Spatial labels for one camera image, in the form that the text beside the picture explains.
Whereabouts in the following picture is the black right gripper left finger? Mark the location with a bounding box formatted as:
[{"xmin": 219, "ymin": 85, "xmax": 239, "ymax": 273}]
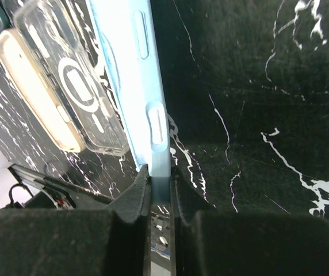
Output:
[{"xmin": 0, "ymin": 166, "xmax": 152, "ymax": 275}]

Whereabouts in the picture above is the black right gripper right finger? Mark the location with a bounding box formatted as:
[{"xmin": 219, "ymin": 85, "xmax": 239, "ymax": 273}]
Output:
[{"xmin": 170, "ymin": 167, "xmax": 329, "ymax": 275}]

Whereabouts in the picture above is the light blue phone case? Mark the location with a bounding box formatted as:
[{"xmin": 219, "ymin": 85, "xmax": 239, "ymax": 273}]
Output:
[{"xmin": 87, "ymin": 1, "xmax": 171, "ymax": 205}]

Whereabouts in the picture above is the clear phone case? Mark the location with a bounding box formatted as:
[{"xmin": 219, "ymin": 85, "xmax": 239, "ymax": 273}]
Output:
[{"xmin": 14, "ymin": 1, "xmax": 129, "ymax": 156}]

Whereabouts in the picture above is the beige phone case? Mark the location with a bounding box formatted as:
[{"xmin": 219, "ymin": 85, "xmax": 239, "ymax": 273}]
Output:
[{"xmin": 0, "ymin": 29, "xmax": 85, "ymax": 152}]

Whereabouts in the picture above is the phone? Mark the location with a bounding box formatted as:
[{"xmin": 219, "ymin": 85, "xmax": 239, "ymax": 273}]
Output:
[{"xmin": 0, "ymin": 1, "xmax": 12, "ymax": 29}]

